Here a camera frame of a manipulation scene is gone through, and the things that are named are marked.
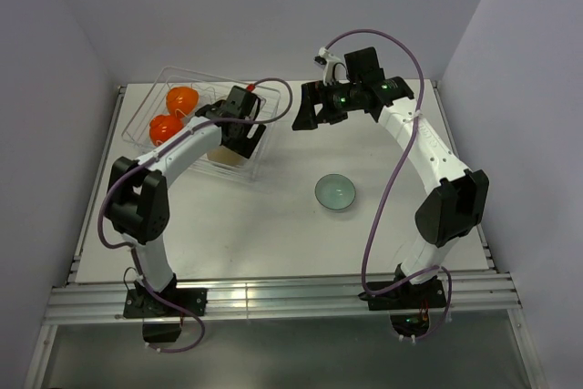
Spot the clear wire dish rack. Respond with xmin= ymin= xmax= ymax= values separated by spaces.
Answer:
xmin=122 ymin=67 xmax=285 ymax=181

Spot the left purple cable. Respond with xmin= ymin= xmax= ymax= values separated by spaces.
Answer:
xmin=97 ymin=77 xmax=293 ymax=353

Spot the cream bowl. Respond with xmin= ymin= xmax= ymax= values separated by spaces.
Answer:
xmin=207 ymin=146 xmax=245 ymax=167

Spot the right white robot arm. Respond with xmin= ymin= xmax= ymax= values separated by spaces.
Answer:
xmin=292 ymin=47 xmax=489 ymax=307

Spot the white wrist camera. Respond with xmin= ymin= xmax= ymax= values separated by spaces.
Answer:
xmin=314 ymin=46 xmax=344 ymax=86
xmin=246 ymin=84 xmax=265 ymax=109

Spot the white orange bowl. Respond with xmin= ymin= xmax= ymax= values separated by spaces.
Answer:
xmin=149 ymin=115 xmax=183 ymax=147

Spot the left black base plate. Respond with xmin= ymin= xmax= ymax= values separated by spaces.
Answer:
xmin=123 ymin=284 xmax=208 ymax=319

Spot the light green bowl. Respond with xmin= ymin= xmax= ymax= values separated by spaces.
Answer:
xmin=314 ymin=174 xmax=356 ymax=211

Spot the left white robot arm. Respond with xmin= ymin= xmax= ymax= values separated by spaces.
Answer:
xmin=97 ymin=85 xmax=266 ymax=315

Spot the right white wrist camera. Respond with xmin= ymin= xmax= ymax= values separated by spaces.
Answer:
xmin=314 ymin=46 xmax=344 ymax=86

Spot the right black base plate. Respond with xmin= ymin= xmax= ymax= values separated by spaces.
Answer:
xmin=358 ymin=279 xmax=446 ymax=311

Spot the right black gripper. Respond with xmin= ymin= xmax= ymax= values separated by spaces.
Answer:
xmin=292 ymin=77 xmax=363 ymax=130

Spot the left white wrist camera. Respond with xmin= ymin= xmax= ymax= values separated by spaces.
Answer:
xmin=246 ymin=84 xmax=265 ymax=109

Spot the aluminium mounting rail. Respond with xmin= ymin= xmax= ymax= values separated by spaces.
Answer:
xmin=43 ymin=271 xmax=521 ymax=325

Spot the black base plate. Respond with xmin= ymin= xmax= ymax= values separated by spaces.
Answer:
xmin=358 ymin=279 xmax=446 ymax=311
xmin=123 ymin=284 xmax=208 ymax=319

